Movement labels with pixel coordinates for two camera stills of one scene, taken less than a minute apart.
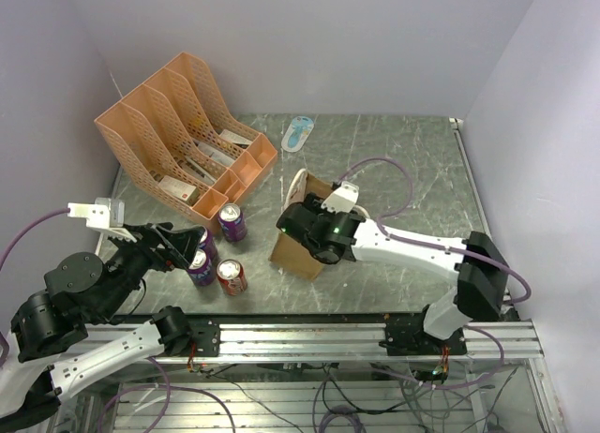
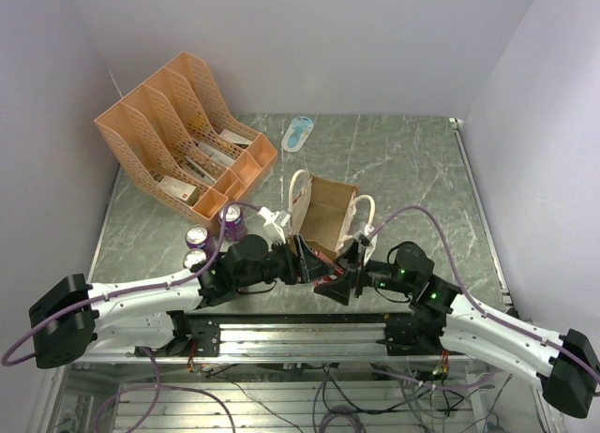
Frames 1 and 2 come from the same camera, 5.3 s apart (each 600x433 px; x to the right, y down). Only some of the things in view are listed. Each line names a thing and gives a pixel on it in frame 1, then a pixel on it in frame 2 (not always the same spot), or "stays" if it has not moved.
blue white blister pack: (296, 133) stays
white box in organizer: (235, 138) stays
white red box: (176, 187) stays
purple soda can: (232, 222) stays
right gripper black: (313, 203) to (340, 288)
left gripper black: (179, 243) to (314, 269)
